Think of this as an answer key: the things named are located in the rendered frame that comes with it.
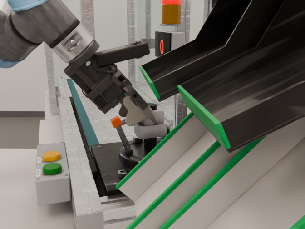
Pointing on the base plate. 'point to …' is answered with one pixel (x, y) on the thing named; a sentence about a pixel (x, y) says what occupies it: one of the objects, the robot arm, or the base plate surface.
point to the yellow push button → (51, 156)
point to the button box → (64, 194)
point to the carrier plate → (109, 165)
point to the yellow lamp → (171, 14)
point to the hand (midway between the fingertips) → (152, 114)
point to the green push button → (51, 168)
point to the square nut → (121, 173)
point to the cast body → (145, 129)
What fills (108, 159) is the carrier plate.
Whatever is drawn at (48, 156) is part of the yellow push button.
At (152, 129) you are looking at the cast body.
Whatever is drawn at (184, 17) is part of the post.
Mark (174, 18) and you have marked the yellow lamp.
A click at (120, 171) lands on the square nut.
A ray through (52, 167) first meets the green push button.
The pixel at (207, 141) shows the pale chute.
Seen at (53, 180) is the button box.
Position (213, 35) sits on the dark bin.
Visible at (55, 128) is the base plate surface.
